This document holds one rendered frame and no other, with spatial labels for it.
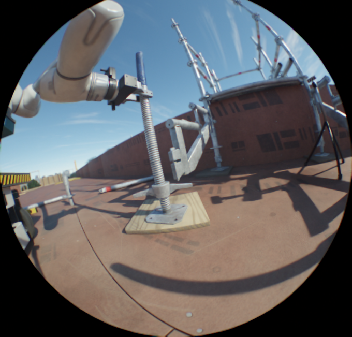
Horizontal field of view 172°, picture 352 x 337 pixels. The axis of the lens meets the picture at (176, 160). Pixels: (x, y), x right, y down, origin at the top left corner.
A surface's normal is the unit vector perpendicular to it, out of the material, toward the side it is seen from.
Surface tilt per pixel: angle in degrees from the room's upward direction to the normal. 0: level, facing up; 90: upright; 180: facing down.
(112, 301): 0
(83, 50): 172
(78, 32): 154
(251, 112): 90
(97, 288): 0
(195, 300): 0
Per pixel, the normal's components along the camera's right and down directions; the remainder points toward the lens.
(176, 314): -0.20, -0.98
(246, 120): -0.57, 0.17
